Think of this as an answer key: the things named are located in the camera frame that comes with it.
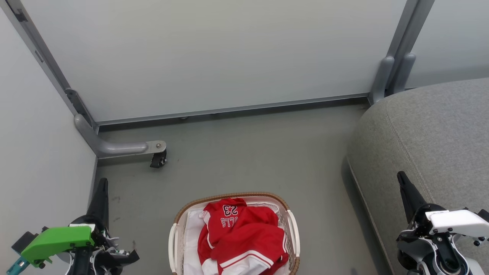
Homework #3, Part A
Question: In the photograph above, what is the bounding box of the black caster wheel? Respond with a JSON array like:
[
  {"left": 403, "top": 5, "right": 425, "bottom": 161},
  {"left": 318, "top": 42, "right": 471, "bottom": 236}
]
[{"left": 150, "top": 150, "right": 168, "bottom": 169}]

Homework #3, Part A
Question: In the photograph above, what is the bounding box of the grey metal partition foot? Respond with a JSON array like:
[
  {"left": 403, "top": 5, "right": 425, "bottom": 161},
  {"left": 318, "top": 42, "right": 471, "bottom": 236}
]
[{"left": 74, "top": 114, "right": 167, "bottom": 159}]

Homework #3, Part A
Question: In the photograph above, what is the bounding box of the grey partition post with brackets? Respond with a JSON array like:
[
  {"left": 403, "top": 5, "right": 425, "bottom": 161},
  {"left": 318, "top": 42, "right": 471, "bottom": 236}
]
[{"left": 0, "top": 0, "right": 98, "bottom": 128}]

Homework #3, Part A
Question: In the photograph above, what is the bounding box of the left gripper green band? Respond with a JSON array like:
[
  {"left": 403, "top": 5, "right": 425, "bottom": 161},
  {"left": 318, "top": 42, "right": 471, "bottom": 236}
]
[{"left": 11, "top": 178, "right": 140, "bottom": 275}]

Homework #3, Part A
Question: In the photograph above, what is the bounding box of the grey partition bottom rail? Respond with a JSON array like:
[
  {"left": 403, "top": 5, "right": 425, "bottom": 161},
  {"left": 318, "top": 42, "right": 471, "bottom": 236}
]
[{"left": 95, "top": 93, "right": 370, "bottom": 127}]

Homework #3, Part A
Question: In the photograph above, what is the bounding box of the red basketball jersey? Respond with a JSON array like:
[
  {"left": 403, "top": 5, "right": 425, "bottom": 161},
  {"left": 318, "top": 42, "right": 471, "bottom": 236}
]
[{"left": 198, "top": 198, "right": 290, "bottom": 275}]

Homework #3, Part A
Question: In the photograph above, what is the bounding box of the grey fabric sofa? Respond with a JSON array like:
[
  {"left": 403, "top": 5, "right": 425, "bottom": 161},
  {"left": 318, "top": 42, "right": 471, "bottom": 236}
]
[{"left": 346, "top": 78, "right": 489, "bottom": 275}]

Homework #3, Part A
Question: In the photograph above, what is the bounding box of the grey double partition post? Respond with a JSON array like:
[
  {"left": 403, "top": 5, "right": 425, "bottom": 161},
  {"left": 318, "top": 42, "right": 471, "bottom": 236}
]
[{"left": 368, "top": 0, "right": 436, "bottom": 106}]

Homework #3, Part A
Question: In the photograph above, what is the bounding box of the white cloth basket liner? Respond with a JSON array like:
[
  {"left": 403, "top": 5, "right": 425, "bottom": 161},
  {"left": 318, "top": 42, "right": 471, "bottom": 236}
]
[{"left": 183, "top": 208, "right": 214, "bottom": 275}]

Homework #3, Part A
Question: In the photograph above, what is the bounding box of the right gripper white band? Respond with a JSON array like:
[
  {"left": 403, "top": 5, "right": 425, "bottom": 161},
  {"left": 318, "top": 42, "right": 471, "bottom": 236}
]
[{"left": 396, "top": 171, "right": 489, "bottom": 275}]

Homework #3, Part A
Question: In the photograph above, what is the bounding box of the white wicker-rimmed laundry basket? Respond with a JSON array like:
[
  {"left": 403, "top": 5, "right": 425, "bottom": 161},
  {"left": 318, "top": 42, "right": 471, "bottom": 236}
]
[{"left": 168, "top": 192, "right": 301, "bottom": 275}]

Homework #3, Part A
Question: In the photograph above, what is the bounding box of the black cable with teal connector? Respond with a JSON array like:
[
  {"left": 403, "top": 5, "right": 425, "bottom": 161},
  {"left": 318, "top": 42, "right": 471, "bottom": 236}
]
[{"left": 6, "top": 257, "right": 29, "bottom": 275}]

